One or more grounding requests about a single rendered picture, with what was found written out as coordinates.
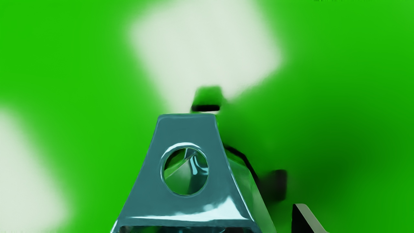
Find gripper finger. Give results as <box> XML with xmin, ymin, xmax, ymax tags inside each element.
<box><xmin>291</xmin><ymin>204</ymin><xmax>328</xmax><ymax>233</ymax></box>

